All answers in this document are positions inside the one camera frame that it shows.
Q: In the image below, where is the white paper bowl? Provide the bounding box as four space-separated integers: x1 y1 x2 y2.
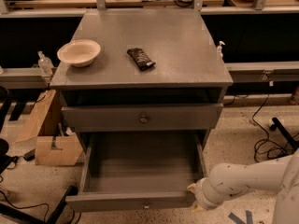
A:
57 39 101 67

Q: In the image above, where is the black stand leg right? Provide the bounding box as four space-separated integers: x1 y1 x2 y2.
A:
271 118 299 151

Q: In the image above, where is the black stand leg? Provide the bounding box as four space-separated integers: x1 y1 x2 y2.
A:
271 118 299 151
0 185 78 224

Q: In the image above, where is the grey top drawer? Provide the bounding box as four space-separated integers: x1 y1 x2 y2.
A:
62 104 223 133

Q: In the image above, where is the black cable on floor right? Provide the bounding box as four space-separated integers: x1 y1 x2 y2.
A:
251 91 299 163

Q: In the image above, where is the black snack packet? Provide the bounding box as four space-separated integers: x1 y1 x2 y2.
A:
127 48 156 71

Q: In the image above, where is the black cable on floor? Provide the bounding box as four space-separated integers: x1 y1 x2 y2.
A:
251 91 299 163
0 189 82 224

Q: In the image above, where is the brown cardboard box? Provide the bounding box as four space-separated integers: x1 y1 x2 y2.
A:
16 90 83 166

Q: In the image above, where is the black office chair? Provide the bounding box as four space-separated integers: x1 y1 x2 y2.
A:
0 87 13 174

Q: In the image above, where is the white pump bottle right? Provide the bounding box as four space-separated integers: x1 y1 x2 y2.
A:
217 41 225 58

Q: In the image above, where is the clear sanitizer bottle left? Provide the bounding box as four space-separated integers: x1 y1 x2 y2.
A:
37 51 53 75

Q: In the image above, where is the black stand leg left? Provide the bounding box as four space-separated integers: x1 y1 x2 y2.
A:
0 185 78 224

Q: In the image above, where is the grey drawer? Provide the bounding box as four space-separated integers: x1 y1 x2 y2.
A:
62 104 223 133
66 131 205 212

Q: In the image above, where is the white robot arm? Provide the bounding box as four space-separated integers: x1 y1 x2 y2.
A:
187 150 299 224

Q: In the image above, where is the black cable on floor left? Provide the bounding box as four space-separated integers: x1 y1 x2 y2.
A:
0 189 82 224

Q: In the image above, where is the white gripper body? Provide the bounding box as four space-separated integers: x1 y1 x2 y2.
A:
194 175 227 210

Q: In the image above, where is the grey drawer cabinet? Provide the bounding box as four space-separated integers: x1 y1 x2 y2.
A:
50 8 233 147

